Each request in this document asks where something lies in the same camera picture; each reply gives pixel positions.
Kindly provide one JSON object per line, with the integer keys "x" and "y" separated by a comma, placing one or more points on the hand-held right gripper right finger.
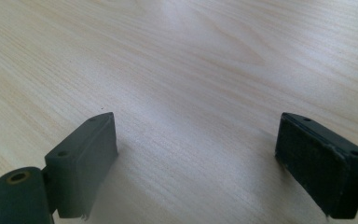
{"x": 320, "y": 168}

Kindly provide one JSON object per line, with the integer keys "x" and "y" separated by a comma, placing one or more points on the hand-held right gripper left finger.
{"x": 80, "y": 168}

